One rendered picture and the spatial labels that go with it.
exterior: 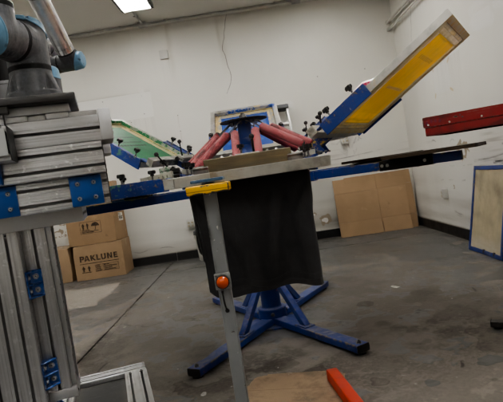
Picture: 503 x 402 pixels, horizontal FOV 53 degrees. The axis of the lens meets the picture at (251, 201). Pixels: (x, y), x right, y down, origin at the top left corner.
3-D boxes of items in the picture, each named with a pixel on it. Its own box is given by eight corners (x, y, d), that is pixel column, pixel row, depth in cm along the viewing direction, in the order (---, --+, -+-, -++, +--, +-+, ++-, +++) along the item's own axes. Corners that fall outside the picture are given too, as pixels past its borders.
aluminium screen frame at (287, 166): (331, 165, 173) (330, 154, 173) (164, 191, 174) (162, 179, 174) (308, 167, 252) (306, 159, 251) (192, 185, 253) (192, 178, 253)
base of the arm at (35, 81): (1, 100, 135) (-5, 63, 135) (12, 109, 150) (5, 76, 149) (61, 95, 139) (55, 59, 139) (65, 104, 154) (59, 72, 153)
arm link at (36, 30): (60, 68, 149) (52, 21, 148) (33, 59, 136) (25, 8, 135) (23, 76, 151) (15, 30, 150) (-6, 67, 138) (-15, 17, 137)
